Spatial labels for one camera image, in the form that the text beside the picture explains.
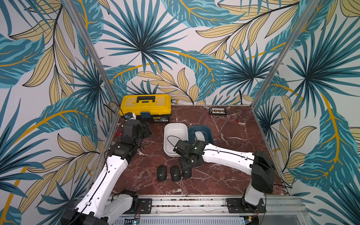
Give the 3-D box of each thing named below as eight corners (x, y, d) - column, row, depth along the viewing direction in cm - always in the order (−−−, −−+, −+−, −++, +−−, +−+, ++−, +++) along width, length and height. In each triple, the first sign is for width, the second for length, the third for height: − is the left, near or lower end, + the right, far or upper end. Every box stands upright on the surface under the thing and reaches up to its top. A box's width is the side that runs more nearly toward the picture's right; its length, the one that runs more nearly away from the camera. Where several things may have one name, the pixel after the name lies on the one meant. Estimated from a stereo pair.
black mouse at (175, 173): (169, 181, 83) (169, 180, 81) (170, 166, 89) (170, 165, 87) (180, 181, 84) (180, 180, 82) (180, 166, 89) (180, 165, 87)
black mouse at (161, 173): (156, 181, 83) (155, 180, 81) (158, 166, 89) (157, 164, 87) (166, 181, 83) (166, 180, 82) (167, 166, 89) (167, 164, 87)
